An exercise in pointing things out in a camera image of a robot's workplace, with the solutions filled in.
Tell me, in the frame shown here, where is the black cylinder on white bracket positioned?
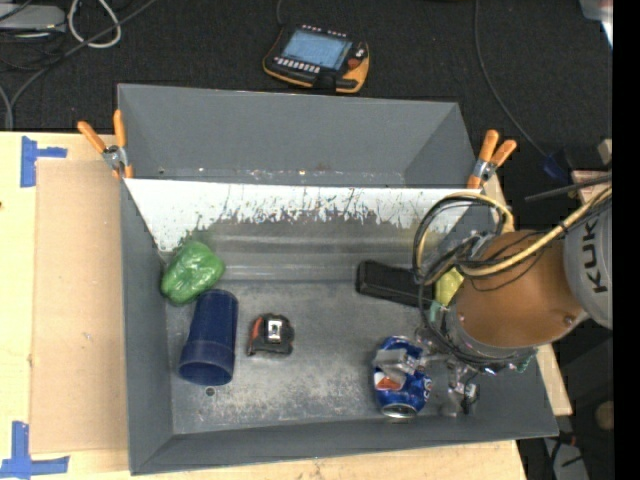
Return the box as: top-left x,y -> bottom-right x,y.
461,373 -> 481,416

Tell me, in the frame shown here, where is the black rectangular box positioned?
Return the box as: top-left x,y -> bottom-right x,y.
355,259 -> 432,309

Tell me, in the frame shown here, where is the brown cardboard board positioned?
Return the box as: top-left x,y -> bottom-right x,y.
28,157 -> 129,455

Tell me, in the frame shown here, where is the yellow-green lump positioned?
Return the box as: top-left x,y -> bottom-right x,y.
434,266 -> 466,307

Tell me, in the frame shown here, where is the green toy bell pepper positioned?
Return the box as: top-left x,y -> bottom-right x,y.
160,239 -> 227,306

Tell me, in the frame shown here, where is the black and orange tape measure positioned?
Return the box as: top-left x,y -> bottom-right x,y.
245,312 -> 296,358

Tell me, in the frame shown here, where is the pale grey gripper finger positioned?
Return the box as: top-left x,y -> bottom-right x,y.
374,347 -> 426,370
383,366 -> 420,390

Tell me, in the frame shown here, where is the grey metal bin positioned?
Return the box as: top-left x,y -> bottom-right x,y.
116,83 -> 561,476

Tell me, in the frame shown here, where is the blue soda can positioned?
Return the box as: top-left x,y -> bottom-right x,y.
371,335 -> 434,420

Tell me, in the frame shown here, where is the dark blue plastic cup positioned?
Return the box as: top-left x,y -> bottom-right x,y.
177,288 -> 240,387

